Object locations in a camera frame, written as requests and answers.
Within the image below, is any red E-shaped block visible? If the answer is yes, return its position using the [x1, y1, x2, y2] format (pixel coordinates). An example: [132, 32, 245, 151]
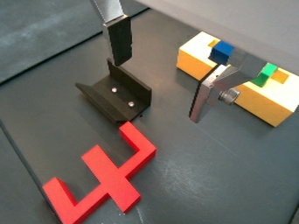
[41, 122, 156, 224]

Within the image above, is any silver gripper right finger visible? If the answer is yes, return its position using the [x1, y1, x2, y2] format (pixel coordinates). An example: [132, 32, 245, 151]
[189, 55, 267, 123]

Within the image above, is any yellow base board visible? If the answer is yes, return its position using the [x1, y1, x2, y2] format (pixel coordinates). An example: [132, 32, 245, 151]
[176, 31, 299, 127]

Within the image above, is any black angled holder bracket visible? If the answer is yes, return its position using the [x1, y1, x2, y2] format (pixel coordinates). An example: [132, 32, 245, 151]
[76, 59, 152, 123]

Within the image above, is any green bar block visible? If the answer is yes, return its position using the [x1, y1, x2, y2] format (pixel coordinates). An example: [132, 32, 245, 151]
[251, 63, 277, 88]

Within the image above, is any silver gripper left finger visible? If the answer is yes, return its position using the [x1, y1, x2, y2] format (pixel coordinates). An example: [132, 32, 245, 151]
[91, 0, 132, 67]

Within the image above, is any blue bar block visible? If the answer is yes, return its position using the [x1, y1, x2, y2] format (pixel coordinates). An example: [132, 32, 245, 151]
[209, 41, 233, 66]

